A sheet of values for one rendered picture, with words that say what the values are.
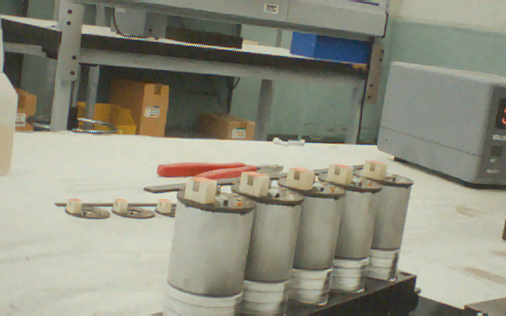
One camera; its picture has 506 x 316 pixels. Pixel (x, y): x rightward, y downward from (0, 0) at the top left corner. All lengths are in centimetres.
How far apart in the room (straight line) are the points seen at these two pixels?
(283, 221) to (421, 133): 56
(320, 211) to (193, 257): 6
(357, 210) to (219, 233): 8
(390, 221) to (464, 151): 43
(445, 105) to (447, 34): 544
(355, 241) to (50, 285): 13
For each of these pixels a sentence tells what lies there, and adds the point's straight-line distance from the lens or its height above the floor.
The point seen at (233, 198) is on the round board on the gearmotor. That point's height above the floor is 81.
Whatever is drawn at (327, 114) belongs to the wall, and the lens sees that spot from 629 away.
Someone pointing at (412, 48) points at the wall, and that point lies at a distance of 645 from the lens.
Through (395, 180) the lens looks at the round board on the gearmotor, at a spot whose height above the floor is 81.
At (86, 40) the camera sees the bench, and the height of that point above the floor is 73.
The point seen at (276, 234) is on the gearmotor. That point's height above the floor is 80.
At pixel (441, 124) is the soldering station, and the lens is 82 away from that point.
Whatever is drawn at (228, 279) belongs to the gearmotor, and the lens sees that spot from 28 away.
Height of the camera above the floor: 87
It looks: 9 degrees down
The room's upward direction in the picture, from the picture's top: 8 degrees clockwise
